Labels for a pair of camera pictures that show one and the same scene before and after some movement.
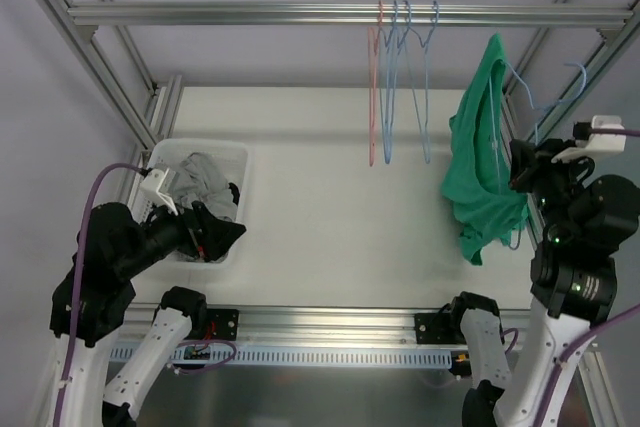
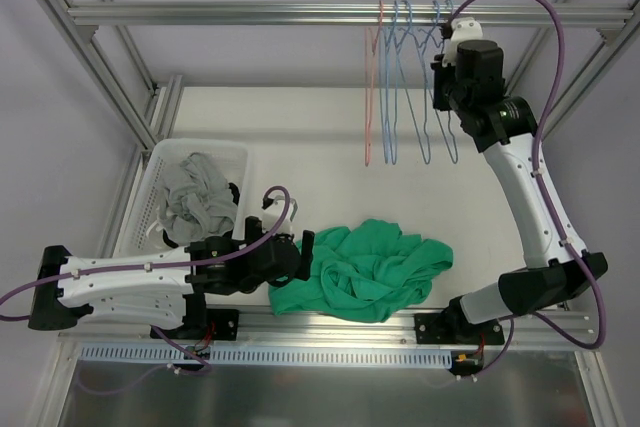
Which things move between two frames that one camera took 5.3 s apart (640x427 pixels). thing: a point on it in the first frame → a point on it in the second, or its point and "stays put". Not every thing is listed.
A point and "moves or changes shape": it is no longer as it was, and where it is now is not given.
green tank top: (479, 181) → (370, 274)
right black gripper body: (528, 167) → (440, 85)
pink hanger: (371, 41) stays put
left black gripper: (195, 232) → (305, 253)
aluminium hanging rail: (618, 19) stays put
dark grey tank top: (197, 179) stays put
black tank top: (235, 192) stays put
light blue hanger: (494, 136) moves or changes shape
